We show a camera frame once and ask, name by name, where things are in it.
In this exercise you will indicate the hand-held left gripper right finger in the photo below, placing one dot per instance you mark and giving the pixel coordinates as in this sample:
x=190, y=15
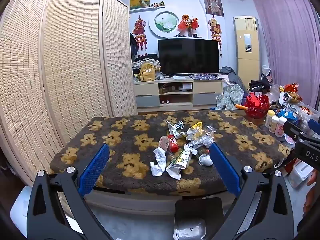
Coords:
x=225, y=170

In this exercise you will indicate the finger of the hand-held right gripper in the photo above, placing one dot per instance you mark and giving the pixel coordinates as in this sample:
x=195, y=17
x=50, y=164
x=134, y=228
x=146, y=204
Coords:
x=296, y=131
x=314, y=125

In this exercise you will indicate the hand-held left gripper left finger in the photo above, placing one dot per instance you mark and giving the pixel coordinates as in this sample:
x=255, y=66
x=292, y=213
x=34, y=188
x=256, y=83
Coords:
x=93, y=170

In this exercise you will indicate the white tissue ball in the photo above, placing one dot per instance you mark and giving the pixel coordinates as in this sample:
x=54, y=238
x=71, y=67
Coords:
x=205, y=160

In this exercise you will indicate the clear crinkled plastic wrapper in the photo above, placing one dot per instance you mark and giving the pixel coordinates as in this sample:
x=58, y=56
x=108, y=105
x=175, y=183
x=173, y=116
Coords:
x=203, y=137

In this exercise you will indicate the green and white wrapper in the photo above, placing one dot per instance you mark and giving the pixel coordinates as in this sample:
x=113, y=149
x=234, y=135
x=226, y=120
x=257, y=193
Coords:
x=181, y=162

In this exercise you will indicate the black trash bin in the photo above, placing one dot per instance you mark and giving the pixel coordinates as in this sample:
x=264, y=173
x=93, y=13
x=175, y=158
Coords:
x=198, y=210

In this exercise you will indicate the yellow wrapper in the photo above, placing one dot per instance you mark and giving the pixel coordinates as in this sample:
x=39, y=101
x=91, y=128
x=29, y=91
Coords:
x=196, y=128

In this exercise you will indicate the white and silver wrapper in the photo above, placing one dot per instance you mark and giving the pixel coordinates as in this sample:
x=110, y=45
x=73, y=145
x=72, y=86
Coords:
x=175, y=130

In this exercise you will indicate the white printed paper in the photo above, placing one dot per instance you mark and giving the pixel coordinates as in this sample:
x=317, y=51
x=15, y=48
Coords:
x=158, y=162

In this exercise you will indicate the person's right hand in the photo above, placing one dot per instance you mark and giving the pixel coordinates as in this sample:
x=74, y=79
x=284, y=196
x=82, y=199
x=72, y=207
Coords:
x=312, y=200

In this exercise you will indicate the clear plastic food box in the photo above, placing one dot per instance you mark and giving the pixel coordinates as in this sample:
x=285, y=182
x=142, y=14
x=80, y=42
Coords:
x=308, y=112

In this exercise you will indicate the white bottle pink label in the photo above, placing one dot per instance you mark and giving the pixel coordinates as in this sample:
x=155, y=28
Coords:
x=281, y=127

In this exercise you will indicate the blue snack packet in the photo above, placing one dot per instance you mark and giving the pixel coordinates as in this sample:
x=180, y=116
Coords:
x=288, y=116

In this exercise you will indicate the white storage box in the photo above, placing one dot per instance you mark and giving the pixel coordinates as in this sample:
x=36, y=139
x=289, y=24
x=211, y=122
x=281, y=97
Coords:
x=300, y=173

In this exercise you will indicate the white bottle orange label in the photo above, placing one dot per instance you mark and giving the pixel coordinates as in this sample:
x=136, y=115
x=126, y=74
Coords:
x=273, y=125

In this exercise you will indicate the white bottle yellow cap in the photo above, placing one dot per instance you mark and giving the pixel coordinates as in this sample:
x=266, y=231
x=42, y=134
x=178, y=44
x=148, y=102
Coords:
x=270, y=118

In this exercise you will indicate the bear print fleece blanket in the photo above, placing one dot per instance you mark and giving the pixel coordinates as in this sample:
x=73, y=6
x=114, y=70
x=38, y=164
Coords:
x=120, y=140

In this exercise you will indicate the red and yellow snack packets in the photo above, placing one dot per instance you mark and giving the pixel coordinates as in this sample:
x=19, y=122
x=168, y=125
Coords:
x=290, y=91

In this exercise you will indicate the red openwork basket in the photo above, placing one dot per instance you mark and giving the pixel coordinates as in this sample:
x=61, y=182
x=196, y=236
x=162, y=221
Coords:
x=257, y=106

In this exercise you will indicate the black bag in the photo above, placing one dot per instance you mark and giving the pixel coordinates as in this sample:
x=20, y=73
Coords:
x=260, y=85

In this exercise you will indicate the orange stick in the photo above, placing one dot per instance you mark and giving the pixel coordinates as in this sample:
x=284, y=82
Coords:
x=241, y=106

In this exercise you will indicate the pink round lid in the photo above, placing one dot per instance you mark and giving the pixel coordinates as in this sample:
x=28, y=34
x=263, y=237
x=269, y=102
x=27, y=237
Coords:
x=164, y=143

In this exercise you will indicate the floral green cloth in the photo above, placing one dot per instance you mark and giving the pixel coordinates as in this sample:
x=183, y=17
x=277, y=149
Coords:
x=231, y=96

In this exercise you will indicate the white plastic container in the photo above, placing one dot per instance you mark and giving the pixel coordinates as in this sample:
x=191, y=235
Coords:
x=21, y=210

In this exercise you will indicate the purple curtain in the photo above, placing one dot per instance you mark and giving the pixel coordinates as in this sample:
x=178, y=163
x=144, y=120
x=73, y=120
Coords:
x=287, y=42

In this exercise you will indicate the grey clothes heap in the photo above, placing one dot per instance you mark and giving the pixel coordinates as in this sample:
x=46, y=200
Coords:
x=228, y=73

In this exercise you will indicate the beige standing air conditioner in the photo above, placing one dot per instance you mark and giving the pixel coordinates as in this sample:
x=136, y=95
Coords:
x=246, y=55

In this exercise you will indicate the dark patterned cloth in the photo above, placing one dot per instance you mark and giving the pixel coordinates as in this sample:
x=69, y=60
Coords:
x=205, y=76

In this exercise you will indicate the wooden television stand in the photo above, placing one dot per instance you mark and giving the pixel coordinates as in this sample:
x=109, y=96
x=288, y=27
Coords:
x=147, y=88

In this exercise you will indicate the cardboard boxes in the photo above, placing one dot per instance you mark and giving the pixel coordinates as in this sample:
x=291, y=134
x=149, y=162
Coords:
x=166, y=89

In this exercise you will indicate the white paper sheet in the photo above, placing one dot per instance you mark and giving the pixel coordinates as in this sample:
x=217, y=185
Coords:
x=180, y=77

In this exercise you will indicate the yellow backpack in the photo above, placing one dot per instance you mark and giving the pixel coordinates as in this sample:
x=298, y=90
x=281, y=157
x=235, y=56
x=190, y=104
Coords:
x=147, y=72

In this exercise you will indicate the woven folding screen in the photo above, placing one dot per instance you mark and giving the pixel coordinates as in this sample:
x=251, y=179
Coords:
x=75, y=55

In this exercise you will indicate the black flat television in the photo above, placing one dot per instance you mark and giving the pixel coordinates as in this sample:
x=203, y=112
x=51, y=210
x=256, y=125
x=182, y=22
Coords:
x=188, y=56

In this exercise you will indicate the pile of clothes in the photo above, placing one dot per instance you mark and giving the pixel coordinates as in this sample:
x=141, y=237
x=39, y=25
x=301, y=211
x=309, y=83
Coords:
x=147, y=60

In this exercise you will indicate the orange animal hanging ornament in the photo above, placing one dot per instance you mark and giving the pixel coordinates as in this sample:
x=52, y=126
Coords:
x=215, y=30

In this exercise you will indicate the dark hanging jacket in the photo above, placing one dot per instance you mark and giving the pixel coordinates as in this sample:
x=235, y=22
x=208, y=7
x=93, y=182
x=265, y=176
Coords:
x=133, y=45

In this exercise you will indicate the red fish hanging ornament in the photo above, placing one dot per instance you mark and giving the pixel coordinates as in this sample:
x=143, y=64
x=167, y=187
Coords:
x=140, y=31

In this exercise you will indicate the vase with red decorations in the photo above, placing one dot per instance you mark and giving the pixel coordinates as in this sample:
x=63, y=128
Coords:
x=189, y=23

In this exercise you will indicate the round framed lotus picture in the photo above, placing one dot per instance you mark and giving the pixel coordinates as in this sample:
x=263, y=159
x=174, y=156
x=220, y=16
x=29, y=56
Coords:
x=164, y=23

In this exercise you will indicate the landscape painting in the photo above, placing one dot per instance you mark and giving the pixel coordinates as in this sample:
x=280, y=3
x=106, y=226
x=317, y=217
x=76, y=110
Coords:
x=139, y=0

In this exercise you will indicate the row of small figurines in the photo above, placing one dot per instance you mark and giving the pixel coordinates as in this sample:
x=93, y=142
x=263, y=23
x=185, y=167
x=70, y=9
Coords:
x=157, y=4

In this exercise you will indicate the brown wall poster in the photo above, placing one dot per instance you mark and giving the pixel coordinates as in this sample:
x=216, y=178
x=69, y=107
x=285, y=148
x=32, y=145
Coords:
x=212, y=3

